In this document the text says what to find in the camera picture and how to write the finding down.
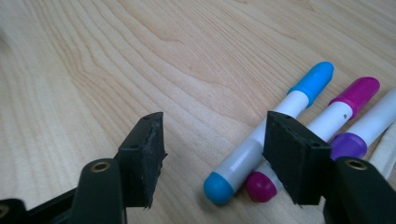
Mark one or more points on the purple marker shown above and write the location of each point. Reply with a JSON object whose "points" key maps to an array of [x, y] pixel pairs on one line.
{"points": [[348, 144]]}

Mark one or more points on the light blue marker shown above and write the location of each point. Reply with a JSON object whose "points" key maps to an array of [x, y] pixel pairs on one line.
{"points": [[243, 161]]}

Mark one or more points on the magenta marker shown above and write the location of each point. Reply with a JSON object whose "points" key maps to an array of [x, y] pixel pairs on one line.
{"points": [[355, 93]]}

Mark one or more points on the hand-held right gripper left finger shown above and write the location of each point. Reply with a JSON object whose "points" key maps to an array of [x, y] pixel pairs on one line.
{"points": [[143, 161]]}

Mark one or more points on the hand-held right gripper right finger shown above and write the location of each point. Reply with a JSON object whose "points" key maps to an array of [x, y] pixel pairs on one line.
{"points": [[295, 155]]}

